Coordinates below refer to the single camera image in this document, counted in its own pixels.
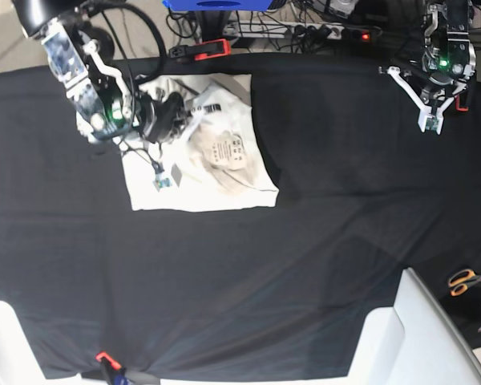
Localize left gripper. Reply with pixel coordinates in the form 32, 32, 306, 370
408, 70, 471, 111

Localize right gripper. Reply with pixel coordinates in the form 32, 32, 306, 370
135, 91, 190, 144

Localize white T-shirt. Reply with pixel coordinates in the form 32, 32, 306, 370
122, 74, 279, 213

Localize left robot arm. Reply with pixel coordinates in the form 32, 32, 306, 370
418, 1, 476, 112

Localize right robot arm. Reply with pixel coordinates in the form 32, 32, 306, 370
13, 1, 189, 144

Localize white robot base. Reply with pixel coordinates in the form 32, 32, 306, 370
347, 268, 481, 385
0, 301, 82, 385

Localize orange black clamp right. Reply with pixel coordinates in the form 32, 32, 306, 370
455, 93, 469, 112

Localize orange black clamp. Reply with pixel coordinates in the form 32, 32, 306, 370
455, 93, 469, 112
168, 38, 232, 63

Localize orange black clamp top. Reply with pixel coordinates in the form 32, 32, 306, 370
168, 38, 232, 63

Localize black power strip red light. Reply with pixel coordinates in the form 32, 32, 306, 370
341, 28, 373, 43

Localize blue plastic box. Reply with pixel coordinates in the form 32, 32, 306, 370
162, 0, 273, 12

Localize white power strip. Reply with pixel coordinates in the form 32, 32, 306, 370
223, 20, 345, 40

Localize black table cloth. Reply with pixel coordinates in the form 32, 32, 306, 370
0, 54, 481, 381

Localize orange clamp bottom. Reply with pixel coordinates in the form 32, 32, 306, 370
95, 351, 126, 383

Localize orange handled scissors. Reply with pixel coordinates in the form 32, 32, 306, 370
447, 269, 481, 297

